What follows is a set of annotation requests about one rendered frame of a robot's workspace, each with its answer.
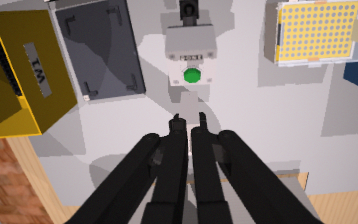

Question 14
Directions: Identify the yellow open-top bin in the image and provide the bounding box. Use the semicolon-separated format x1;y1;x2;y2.
0;10;78;138

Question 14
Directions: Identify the black multi-well assay plate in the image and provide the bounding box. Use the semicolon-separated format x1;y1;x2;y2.
0;42;23;97

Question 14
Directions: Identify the grey bench mat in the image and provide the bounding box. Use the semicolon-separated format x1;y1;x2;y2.
0;0;358;206

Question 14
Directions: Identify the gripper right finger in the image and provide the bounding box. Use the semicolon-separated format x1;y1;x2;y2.
189;91;324;224

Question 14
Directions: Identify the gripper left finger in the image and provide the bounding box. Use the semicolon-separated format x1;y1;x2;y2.
63;91;191;224

